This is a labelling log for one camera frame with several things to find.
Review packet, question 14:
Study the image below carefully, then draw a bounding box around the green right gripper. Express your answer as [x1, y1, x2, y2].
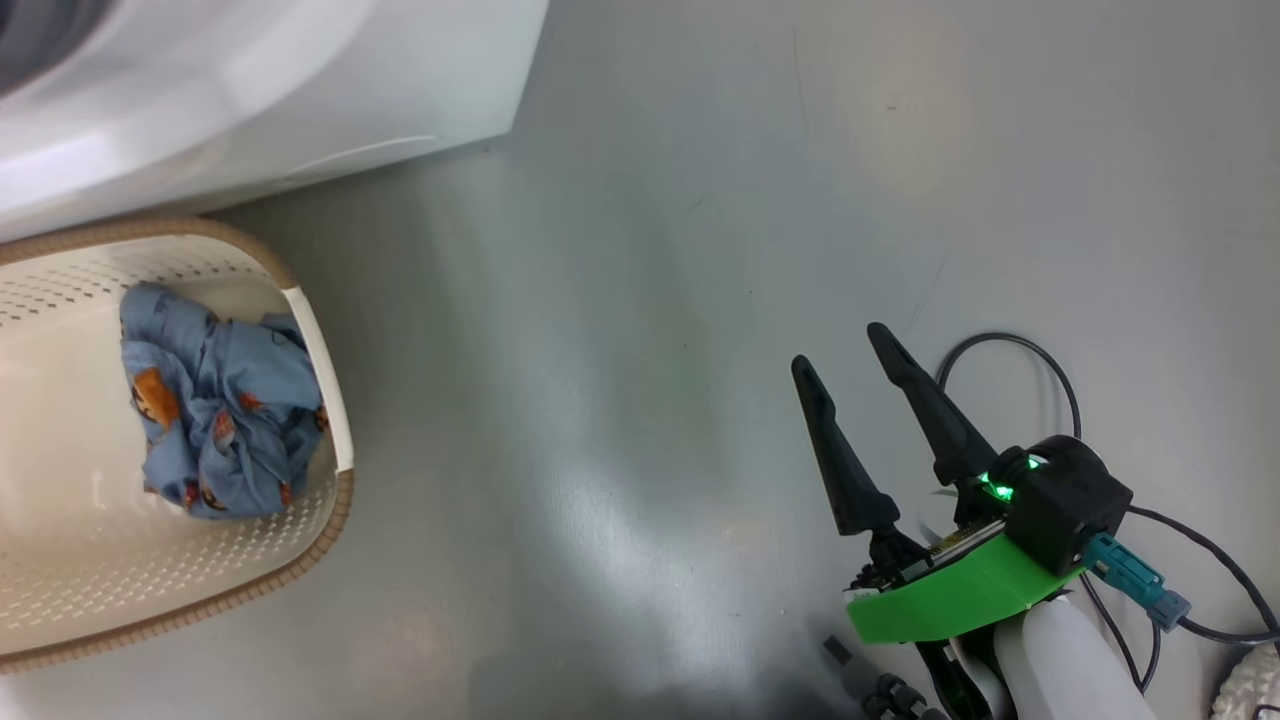
[791, 322, 1087, 645]

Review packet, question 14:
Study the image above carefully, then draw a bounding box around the blue cartoon print garment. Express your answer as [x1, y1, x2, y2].
[120, 283, 330, 520]

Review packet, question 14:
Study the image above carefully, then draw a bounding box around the white front-load washing machine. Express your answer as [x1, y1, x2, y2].
[0, 0, 551, 244]

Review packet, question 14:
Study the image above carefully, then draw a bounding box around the white textured object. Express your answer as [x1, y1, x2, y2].
[1211, 643, 1280, 720]

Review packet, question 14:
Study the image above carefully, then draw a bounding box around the cream perforated laundry basket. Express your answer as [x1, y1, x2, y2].
[0, 218, 356, 674]

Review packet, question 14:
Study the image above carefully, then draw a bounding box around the thin black looped cable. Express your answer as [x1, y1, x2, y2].
[934, 331, 1084, 443]

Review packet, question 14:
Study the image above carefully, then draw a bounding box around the teal right cable connector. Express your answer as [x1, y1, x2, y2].
[1081, 532, 1192, 632]

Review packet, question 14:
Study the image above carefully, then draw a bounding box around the black connector cable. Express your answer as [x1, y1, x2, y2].
[1078, 505, 1280, 693]

